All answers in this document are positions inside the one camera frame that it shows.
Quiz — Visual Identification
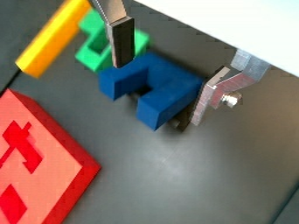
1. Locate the yellow long bar block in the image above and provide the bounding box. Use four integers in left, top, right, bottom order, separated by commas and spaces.
15, 0, 91, 78

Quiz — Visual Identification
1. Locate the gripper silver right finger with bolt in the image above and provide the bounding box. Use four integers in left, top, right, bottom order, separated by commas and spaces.
191, 49, 271, 125

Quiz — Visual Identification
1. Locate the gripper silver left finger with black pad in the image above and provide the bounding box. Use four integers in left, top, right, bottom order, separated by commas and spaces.
90, 0, 135, 68

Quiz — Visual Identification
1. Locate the red puzzle base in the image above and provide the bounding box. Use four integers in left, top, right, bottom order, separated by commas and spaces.
0, 89, 100, 224

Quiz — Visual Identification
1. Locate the blue U-shaped block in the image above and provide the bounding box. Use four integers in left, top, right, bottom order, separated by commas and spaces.
99, 52, 203, 130

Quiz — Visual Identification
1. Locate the green stepped block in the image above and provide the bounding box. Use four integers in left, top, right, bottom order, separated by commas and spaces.
75, 10, 150, 72

